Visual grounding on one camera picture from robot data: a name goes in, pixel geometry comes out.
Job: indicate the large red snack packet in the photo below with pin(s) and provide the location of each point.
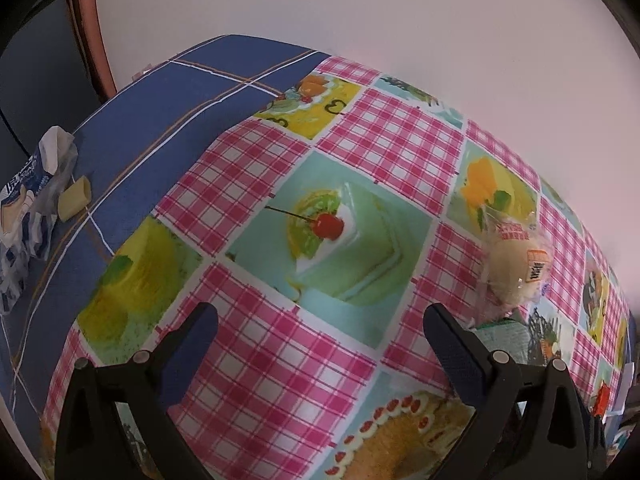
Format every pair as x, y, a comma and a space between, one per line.
601, 400

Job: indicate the white tray with teal rim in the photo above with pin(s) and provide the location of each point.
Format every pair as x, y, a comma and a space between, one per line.
625, 385

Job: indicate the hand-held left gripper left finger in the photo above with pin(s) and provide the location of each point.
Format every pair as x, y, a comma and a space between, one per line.
195, 340

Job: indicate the blue plaid blanket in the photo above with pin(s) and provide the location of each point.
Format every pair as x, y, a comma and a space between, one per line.
175, 100

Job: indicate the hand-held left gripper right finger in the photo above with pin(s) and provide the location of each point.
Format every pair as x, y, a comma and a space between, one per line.
452, 355

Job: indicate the blue white tissue packet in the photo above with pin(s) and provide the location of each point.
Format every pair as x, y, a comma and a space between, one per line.
25, 185

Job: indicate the dark blue panel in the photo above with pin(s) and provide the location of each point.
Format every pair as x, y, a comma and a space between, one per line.
35, 75

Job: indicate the clear bun packet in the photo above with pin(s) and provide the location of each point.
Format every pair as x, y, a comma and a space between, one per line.
510, 260

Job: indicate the silver green snack packet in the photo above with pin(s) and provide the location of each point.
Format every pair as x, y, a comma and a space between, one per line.
505, 335

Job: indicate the pale yellow roll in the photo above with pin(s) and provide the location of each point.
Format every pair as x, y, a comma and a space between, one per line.
74, 199

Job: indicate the pink checkered printed tablecloth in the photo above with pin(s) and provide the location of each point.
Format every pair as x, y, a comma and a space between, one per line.
400, 125

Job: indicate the orange wooden board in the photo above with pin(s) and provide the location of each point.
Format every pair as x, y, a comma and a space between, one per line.
95, 45

